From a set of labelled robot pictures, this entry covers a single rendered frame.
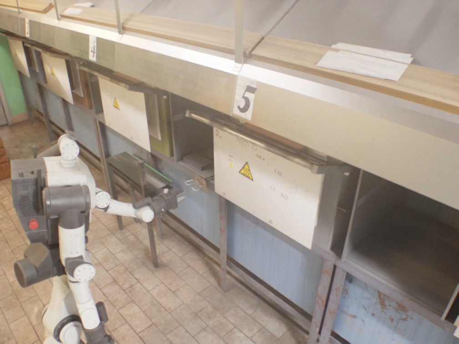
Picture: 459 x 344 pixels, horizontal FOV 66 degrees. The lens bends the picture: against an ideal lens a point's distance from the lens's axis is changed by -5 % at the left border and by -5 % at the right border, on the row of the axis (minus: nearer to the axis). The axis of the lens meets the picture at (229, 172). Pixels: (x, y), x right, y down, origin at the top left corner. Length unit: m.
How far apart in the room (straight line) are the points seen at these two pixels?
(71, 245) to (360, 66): 1.10
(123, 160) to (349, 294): 1.83
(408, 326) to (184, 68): 1.46
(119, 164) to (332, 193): 1.72
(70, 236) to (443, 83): 1.23
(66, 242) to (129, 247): 1.72
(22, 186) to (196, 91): 0.73
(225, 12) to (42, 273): 1.30
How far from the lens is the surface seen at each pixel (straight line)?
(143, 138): 2.39
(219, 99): 1.38
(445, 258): 1.91
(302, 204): 1.53
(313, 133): 1.13
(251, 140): 1.42
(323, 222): 1.67
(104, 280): 2.87
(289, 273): 2.11
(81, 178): 1.45
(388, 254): 1.82
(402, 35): 1.22
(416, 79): 1.04
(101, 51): 2.16
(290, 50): 1.23
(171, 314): 2.57
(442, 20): 1.26
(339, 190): 1.55
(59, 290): 1.83
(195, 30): 1.57
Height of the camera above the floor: 2.00
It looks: 31 degrees down
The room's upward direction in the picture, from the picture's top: straight up
